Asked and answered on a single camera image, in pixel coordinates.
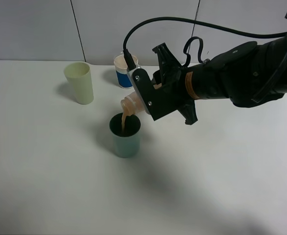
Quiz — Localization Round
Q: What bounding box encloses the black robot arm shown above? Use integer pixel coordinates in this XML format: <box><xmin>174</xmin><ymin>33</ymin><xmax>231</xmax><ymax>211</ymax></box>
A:
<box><xmin>148</xmin><ymin>33</ymin><xmax>287</xmax><ymax>125</ymax></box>

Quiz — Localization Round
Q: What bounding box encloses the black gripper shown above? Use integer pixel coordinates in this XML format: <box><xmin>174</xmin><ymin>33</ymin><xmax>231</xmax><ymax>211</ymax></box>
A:
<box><xmin>153</xmin><ymin>43</ymin><xmax>198</xmax><ymax>125</ymax></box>

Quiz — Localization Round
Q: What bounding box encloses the teal plastic cup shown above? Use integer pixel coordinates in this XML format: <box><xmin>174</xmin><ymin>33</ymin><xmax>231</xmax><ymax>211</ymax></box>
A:
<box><xmin>109</xmin><ymin>113</ymin><xmax>141</xmax><ymax>158</ymax></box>

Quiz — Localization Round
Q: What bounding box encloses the pink label drink bottle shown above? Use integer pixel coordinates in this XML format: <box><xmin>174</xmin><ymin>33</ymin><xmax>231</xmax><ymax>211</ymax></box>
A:
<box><xmin>121</xmin><ymin>91</ymin><xmax>150</xmax><ymax>118</ymax></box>

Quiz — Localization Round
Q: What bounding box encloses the pale green plastic cup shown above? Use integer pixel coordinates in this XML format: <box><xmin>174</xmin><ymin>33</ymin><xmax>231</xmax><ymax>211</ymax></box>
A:
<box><xmin>64</xmin><ymin>62</ymin><xmax>94</xmax><ymax>105</ymax></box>

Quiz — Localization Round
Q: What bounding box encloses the black camera cable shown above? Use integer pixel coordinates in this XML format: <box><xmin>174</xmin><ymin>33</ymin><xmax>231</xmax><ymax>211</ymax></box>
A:
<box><xmin>122</xmin><ymin>16</ymin><xmax>287</xmax><ymax>71</ymax></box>

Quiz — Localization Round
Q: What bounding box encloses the blue white paper cup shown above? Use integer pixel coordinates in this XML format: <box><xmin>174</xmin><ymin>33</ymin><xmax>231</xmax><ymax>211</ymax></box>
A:
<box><xmin>114</xmin><ymin>53</ymin><xmax>132</xmax><ymax>89</ymax></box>

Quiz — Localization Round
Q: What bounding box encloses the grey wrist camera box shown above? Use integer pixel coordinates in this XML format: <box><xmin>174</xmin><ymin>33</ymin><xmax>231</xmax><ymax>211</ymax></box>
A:
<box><xmin>127</xmin><ymin>65</ymin><xmax>150</xmax><ymax>115</ymax></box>

